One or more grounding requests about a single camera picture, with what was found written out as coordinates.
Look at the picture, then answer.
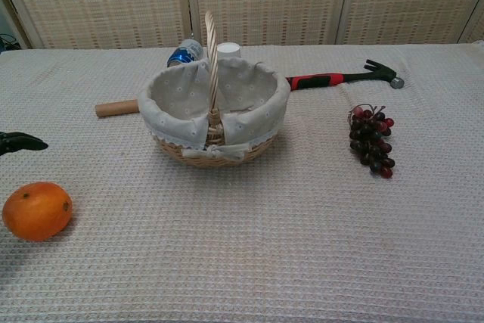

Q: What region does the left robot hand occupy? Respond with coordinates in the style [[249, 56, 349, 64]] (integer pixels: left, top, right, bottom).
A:
[[0, 131, 50, 157]]

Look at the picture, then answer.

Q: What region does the orange fruit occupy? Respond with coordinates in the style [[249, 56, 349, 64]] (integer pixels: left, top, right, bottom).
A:
[[2, 182, 73, 243]]

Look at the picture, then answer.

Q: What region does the wicker basket with cloth liner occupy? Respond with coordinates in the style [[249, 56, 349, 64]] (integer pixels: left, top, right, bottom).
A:
[[137, 10, 292, 168]]

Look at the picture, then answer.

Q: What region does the woven folding screen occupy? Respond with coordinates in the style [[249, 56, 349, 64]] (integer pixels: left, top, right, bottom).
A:
[[0, 0, 484, 51]]

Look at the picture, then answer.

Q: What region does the wooden rolling pin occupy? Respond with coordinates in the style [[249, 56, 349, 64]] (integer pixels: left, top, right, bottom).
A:
[[95, 99, 140, 119]]

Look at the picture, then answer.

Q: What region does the blue labelled plastic bottle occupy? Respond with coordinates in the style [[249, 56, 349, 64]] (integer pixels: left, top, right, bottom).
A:
[[166, 38, 204, 68]]

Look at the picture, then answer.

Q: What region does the white cylindrical cup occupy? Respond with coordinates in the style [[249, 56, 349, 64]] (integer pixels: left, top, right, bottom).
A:
[[216, 42, 241, 61]]

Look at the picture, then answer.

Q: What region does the red black claw hammer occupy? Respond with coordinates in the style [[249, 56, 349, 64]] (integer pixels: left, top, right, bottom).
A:
[[285, 59, 405, 92]]

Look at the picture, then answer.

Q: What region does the dark red grape bunch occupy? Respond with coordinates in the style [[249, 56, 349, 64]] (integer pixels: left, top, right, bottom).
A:
[[347, 104, 396, 179]]

